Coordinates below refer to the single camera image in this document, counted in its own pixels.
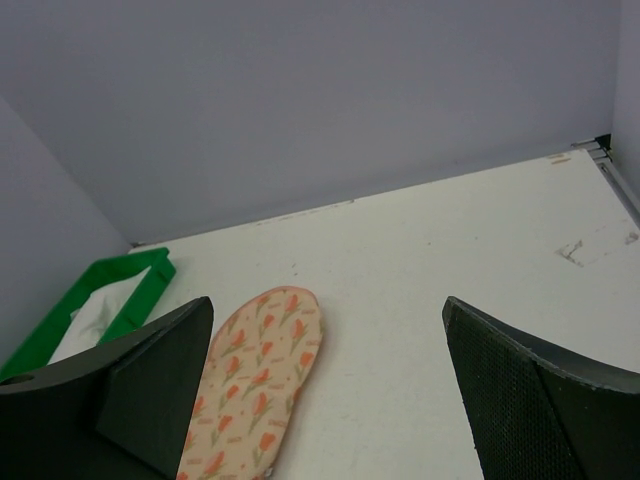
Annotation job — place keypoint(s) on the floral laundry bag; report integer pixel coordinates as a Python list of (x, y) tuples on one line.
[(257, 364)]

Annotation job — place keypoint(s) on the white bra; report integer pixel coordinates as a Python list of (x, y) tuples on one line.
[(90, 322)]

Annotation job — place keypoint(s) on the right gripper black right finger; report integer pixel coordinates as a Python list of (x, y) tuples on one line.
[(537, 410)]

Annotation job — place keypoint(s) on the green plastic tray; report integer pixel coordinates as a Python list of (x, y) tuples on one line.
[(41, 343)]

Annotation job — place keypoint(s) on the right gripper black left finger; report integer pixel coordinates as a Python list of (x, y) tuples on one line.
[(120, 410)]

